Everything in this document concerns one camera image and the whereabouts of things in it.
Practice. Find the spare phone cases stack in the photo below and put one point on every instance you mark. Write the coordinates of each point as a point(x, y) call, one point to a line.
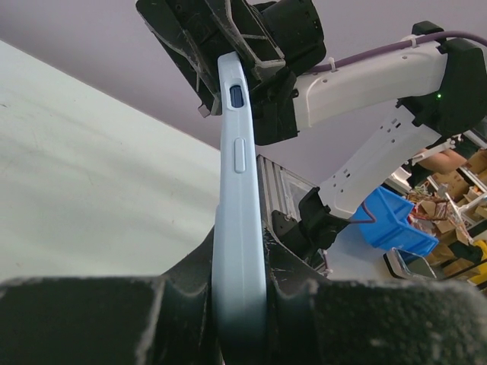
point(409, 266)

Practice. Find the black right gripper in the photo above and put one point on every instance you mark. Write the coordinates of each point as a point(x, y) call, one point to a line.
point(268, 37)

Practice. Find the white shelf with cardboard boxes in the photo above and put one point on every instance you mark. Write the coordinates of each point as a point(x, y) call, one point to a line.
point(448, 211)

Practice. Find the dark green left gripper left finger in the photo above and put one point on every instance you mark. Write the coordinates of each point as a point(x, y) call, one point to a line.
point(162, 319)

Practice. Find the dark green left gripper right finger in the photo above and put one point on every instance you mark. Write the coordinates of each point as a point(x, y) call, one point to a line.
point(317, 321)

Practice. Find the aluminium right side rail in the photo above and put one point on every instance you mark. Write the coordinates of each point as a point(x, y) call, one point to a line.
point(280, 191)

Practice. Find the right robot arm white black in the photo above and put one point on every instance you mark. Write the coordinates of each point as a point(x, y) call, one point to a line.
point(437, 79)

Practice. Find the person in dark shirt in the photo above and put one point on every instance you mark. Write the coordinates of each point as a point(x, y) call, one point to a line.
point(443, 162)

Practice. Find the black phone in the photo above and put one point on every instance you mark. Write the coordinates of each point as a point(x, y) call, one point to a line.
point(239, 292)

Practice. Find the blue plastic storage bin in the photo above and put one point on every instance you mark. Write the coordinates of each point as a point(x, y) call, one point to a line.
point(383, 223)

